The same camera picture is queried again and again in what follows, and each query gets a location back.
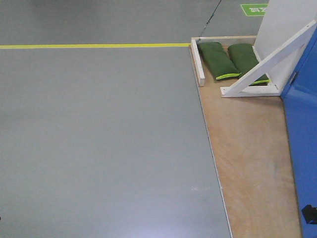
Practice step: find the left green sandbag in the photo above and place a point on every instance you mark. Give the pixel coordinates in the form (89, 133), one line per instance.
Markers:
(218, 61)

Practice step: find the right green sandbag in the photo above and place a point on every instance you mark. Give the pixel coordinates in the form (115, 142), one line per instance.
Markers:
(243, 57)

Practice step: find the white wooden edge beam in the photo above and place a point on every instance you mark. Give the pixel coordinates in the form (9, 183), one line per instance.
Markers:
(197, 63)

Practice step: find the white triangular wooden brace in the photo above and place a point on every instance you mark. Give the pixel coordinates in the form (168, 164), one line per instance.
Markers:
(243, 88)

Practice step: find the white door wall panel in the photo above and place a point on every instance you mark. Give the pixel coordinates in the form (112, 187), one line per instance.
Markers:
(283, 19)

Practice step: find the blue door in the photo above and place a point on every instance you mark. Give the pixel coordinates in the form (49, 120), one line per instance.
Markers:
(300, 106)

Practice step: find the plywood door platform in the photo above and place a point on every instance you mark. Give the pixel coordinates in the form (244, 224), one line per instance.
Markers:
(251, 152)

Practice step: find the green sandbag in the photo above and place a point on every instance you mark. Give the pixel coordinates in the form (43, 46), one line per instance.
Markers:
(243, 57)
(218, 61)

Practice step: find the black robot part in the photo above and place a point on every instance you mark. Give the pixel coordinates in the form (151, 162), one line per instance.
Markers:
(310, 214)

